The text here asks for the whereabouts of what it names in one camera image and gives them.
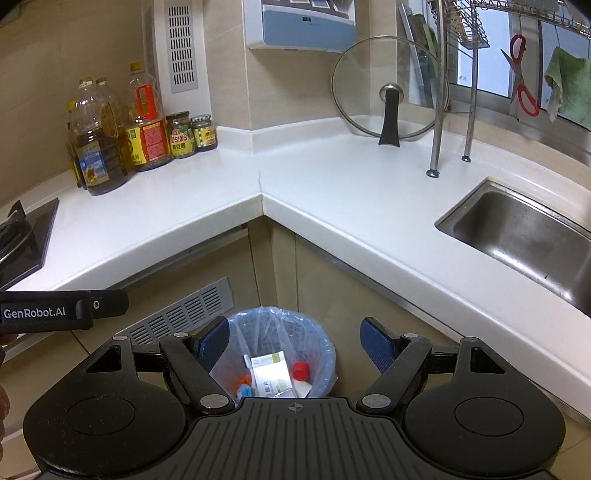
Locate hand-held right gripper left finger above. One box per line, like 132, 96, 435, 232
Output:
81, 317, 236, 415

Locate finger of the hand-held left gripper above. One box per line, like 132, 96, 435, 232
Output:
90, 289, 130, 319

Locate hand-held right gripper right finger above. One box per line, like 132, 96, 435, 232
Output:
355, 317, 509, 415

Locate blue lined trash bin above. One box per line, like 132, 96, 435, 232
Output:
210, 307, 337, 404

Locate white green cardboard box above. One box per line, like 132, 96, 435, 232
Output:
250, 352, 294, 398

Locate person's left hand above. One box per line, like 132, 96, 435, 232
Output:
0, 335, 17, 444

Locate grey cabinet vent grille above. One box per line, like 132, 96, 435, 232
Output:
115, 277, 232, 347

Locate black stove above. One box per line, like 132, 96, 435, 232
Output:
0, 198, 60, 291

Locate brown oil bottle yellow label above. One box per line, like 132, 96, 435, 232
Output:
66, 100, 86, 189

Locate oil bottle blue label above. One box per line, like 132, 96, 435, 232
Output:
69, 78, 129, 196

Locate oil bottle red label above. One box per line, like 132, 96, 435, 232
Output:
124, 61, 174, 172

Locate steel sink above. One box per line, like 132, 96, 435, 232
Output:
434, 178, 591, 318

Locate sauce jar yellow label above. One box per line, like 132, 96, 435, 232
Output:
190, 114, 219, 152

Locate steel dish rack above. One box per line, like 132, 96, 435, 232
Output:
426, 0, 591, 178

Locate glass pot lid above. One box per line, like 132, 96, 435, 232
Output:
331, 36, 450, 147

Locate red scissors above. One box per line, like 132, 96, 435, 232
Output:
501, 34, 540, 117

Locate cutting boards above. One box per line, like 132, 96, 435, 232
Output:
398, 4, 439, 107

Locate green cloth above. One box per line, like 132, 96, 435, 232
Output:
544, 46, 591, 125

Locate white wall vent panel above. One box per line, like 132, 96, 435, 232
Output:
144, 0, 213, 95

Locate white blue wall appliance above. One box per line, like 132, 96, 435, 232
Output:
245, 0, 358, 52

